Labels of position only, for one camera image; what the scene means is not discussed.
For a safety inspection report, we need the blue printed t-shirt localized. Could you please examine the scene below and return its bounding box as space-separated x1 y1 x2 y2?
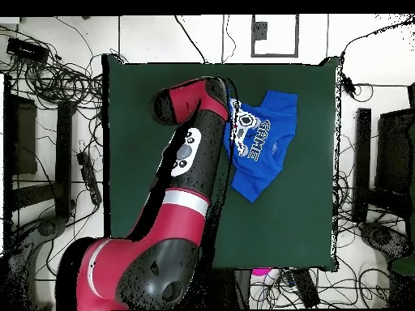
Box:
222 89 299 204

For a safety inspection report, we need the black power adapter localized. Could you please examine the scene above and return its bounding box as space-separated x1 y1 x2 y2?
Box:
340 72 357 98

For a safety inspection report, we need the dark green table cloth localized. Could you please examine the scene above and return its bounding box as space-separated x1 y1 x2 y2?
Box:
101 53 340 272

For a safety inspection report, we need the black cable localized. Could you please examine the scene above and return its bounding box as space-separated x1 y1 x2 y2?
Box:
173 15 208 65

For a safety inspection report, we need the black electronics box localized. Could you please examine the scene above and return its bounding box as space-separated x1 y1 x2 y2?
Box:
6 36 50 64

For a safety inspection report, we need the black power strip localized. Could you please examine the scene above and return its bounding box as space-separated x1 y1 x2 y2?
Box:
290 268 321 309
76 151 104 206

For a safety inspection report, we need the pink object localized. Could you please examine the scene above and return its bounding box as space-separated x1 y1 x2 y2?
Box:
250 266 280 277

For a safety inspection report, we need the grey square frame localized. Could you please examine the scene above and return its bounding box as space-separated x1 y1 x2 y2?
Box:
250 14 300 58

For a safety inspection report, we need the black chair base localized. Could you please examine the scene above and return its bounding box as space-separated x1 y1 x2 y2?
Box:
358 221 415 276
6 215 67 292

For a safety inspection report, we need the black wooden furniture frame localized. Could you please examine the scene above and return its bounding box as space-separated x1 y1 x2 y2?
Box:
2 73 77 224
352 82 415 224

